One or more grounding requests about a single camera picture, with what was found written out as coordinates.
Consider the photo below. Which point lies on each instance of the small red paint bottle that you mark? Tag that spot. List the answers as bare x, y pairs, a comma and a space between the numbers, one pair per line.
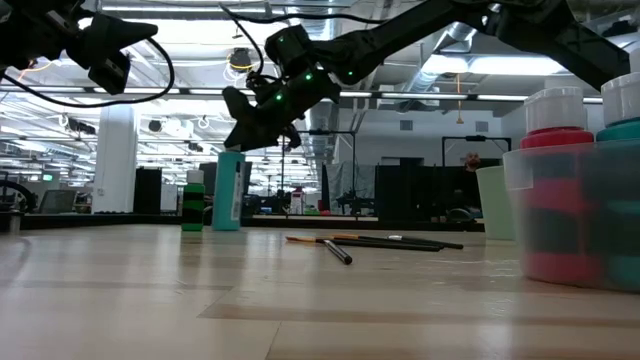
555, 110

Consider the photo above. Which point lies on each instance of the black background monitor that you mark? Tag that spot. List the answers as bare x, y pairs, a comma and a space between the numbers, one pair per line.
207, 175

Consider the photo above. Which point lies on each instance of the silver spiral ventilation duct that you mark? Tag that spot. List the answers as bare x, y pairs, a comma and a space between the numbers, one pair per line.
452, 37

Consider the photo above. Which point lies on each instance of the clear plastic container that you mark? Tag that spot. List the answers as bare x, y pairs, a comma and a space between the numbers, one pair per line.
512, 170

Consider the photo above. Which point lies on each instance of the small green paint bottle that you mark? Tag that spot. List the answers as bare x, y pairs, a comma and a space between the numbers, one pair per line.
193, 225

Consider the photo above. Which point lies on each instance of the black background rig frame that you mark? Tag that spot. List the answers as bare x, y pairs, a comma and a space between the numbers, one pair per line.
320, 132
475, 138

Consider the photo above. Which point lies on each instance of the white pillar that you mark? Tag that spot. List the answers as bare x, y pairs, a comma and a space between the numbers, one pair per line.
115, 160

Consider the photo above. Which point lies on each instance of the yellow hanging tag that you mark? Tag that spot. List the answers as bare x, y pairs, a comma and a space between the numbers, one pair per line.
459, 120

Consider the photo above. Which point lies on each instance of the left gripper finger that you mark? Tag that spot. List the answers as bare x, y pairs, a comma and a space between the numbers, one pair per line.
110, 37
110, 75

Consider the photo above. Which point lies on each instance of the long ceiling light bar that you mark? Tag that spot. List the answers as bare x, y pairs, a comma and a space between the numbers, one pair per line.
425, 96

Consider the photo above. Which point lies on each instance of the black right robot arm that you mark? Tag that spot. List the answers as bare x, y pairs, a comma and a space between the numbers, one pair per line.
450, 20

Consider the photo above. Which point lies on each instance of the large teal paint bottle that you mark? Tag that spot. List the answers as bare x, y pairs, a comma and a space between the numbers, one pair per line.
225, 200

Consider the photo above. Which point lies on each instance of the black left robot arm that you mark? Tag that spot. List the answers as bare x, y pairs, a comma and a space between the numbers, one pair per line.
25, 30

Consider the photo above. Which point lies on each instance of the person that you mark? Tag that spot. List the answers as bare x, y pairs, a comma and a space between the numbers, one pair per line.
467, 190

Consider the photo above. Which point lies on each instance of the small teal paint bottle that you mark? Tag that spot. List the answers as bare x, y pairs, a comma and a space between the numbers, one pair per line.
622, 100

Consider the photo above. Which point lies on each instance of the black aluminium table frame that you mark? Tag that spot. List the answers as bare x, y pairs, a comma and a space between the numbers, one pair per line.
75, 220

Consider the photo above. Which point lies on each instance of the black ceiling camera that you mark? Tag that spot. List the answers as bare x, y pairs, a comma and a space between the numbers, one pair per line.
241, 57

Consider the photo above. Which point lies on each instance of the black paintbrush brown tip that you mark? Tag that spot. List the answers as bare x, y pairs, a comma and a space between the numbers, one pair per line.
380, 241

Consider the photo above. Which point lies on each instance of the black cabinet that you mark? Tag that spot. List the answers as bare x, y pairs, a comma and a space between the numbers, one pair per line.
147, 190

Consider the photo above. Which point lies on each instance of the light green plastic cup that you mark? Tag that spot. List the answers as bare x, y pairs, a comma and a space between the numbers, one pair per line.
495, 210

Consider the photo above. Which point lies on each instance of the grey tarp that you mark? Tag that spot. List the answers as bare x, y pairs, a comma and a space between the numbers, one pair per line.
350, 180

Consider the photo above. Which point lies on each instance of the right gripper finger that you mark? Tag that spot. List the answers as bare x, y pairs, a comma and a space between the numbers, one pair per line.
291, 136
250, 127

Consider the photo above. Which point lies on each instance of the black paintbrush orange tip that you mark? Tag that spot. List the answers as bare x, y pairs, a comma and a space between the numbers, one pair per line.
410, 246

